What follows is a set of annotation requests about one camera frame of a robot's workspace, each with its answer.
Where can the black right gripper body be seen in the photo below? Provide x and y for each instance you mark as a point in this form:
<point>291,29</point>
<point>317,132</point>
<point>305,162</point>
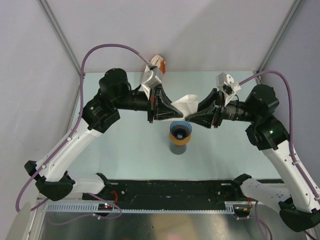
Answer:
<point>219,113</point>

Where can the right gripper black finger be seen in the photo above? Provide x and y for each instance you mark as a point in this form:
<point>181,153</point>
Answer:
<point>208,101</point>
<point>203,118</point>

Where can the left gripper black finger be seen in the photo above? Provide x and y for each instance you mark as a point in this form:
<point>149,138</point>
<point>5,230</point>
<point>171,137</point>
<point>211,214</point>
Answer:
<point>166,111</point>
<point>162,100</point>

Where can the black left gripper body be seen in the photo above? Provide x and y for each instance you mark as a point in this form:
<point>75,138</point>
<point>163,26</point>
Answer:
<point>151,105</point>

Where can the single white paper filter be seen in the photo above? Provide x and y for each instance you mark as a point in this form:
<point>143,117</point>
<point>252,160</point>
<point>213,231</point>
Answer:
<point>187,104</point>

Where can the blue glass dripper cone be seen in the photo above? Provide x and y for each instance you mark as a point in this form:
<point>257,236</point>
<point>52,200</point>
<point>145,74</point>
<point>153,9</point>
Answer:
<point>180,129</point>

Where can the white paper coffee filters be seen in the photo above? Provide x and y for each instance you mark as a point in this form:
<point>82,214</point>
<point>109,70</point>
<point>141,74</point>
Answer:
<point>155,59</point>

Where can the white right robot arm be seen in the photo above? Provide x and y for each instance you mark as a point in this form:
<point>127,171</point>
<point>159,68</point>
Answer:
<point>297,206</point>

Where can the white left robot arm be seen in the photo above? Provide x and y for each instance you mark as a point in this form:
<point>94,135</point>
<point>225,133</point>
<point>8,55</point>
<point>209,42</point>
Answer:
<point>115,93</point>

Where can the orange filter box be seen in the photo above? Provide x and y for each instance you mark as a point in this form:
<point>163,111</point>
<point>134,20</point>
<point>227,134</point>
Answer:
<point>161,64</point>

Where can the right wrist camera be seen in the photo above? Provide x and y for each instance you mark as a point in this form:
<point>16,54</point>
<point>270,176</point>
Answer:
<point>228,86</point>

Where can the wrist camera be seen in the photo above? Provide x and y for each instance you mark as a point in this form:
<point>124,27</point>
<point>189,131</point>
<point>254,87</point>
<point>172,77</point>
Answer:
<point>228,86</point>
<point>151,79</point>

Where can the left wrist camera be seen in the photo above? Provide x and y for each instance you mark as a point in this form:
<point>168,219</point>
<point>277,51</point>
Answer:
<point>151,79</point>

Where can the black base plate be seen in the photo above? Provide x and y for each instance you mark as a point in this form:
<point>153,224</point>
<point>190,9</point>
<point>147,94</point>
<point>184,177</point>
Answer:
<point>173,195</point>

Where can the white cable duct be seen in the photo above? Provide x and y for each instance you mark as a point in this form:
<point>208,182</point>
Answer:
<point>72,207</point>

